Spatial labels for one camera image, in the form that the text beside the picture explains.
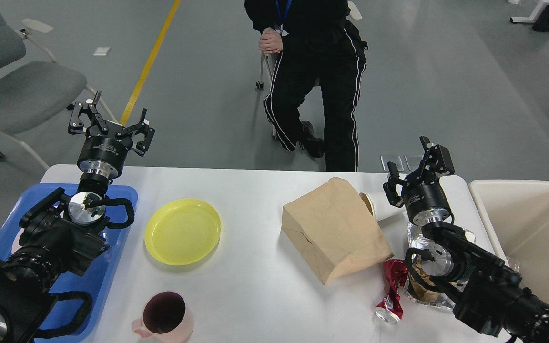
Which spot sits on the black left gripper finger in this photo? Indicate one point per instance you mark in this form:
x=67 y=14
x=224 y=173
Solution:
x=137 y=137
x=85 y=119

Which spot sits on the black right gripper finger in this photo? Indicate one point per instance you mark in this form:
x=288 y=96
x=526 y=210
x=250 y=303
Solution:
x=435 y=164
x=391 y=186

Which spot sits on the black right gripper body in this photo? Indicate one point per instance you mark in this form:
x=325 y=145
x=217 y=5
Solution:
x=427 y=204

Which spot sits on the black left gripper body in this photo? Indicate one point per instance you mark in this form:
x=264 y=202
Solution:
x=102 y=155

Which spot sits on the yellow plastic plate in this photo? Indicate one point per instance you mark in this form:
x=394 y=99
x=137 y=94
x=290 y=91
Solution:
x=183 y=232

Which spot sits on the pink plastic mug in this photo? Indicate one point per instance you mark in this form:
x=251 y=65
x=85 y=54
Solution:
x=166 y=317

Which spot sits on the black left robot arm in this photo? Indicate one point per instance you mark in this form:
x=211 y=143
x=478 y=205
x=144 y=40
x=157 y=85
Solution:
x=62 y=233

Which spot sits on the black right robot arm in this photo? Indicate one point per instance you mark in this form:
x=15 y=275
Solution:
x=487 y=294

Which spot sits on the white paper cup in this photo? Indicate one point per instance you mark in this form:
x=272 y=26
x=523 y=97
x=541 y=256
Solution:
x=379 y=206

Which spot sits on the brown paper bag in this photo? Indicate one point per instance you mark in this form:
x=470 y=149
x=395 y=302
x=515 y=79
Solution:
x=334 y=232

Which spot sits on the grey office chair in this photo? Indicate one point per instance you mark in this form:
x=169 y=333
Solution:
x=36 y=91

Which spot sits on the crumpled foil wrapper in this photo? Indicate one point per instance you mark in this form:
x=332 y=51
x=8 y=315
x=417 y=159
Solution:
x=414 y=288

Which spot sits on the beige plastic bin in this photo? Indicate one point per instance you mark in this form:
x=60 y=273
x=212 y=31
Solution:
x=515 y=214

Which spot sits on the crushed red can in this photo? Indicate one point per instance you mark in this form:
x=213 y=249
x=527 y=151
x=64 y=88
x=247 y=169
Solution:
x=389 y=309

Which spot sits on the pink plastic plate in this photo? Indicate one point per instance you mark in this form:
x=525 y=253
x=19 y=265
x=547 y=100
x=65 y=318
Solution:
x=16 y=242

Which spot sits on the blue plastic tray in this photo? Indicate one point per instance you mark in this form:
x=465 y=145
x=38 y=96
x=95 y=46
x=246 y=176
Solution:
x=96 y=280

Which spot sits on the person in black tracksuit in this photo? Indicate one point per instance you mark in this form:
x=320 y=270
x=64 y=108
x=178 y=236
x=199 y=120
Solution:
x=314 y=42

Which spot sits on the white chair under person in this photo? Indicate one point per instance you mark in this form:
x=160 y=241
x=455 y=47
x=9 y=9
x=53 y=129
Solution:
x=268 y=61

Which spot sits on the white desk base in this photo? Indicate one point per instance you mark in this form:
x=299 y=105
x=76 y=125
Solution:
x=543 y=14

